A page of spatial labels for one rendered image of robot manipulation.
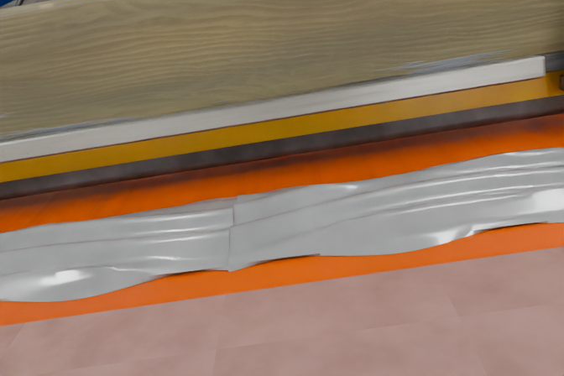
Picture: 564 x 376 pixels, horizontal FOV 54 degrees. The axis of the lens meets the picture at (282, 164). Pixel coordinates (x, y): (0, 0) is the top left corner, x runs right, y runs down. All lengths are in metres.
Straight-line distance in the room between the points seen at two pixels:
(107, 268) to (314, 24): 0.15
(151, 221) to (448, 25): 0.17
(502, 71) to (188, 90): 0.15
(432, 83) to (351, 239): 0.10
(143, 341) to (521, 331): 0.12
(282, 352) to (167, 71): 0.17
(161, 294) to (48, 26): 0.15
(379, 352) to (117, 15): 0.20
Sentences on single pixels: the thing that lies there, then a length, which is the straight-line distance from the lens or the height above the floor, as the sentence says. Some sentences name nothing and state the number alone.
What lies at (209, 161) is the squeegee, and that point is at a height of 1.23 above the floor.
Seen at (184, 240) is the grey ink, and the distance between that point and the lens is 0.24.
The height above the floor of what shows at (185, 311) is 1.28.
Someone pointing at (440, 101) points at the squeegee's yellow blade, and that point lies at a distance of 0.31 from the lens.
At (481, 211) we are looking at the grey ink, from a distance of 0.23.
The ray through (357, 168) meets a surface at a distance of 0.29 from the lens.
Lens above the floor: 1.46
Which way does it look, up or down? 53 degrees down
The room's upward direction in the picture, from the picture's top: 13 degrees counter-clockwise
